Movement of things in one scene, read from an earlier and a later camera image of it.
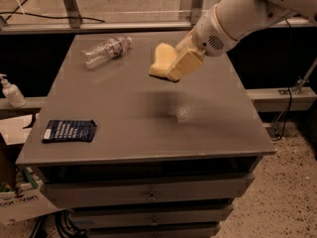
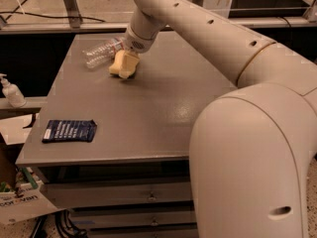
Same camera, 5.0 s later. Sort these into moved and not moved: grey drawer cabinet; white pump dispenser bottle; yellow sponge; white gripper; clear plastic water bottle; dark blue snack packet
Moved: white gripper; yellow sponge
Not moved: white pump dispenser bottle; dark blue snack packet; clear plastic water bottle; grey drawer cabinet
